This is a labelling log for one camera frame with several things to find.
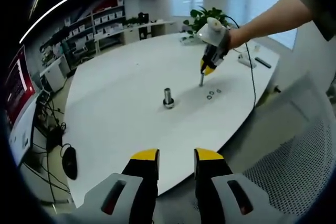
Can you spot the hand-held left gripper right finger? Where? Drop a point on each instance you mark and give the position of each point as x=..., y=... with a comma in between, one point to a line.
x=218, y=184

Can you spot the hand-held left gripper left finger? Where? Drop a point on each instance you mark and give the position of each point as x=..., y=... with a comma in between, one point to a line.
x=136, y=184

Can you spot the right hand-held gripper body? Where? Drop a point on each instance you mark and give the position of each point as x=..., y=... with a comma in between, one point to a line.
x=212, y=35

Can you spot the thin threaded stud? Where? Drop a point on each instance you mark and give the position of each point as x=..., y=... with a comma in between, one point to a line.
x=201, y=80

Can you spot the thick threaded stud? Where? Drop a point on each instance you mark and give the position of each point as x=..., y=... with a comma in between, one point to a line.
x=168, y=94

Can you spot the green potted plant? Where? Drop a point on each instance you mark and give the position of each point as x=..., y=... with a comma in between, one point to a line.
x=207, y=19

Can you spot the black remote control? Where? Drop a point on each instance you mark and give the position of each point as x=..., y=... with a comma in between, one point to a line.
x=263, y=62

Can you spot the long white desk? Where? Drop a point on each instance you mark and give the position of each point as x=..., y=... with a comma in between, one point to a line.
x=149, y=31

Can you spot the black computer mouse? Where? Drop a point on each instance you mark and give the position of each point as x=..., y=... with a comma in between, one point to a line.
x=69, y=162

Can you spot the black boxy object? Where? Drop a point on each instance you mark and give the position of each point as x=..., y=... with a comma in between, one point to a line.
x=143, y=17

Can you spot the grey mesh office chair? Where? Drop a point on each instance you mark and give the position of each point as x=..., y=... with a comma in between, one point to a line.
x=288, y=169

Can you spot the person's olive sleeve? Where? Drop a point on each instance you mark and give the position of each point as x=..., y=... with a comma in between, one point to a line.
x=317, y=9

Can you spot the storage shelves with white bins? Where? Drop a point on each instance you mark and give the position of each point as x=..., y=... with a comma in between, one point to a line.
x=89, y=28

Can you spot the white cabinet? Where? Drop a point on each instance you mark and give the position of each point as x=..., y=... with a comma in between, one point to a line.
x=56, y=73

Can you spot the monitor with red screen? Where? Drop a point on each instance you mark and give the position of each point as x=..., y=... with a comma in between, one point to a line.
x=18, y=90

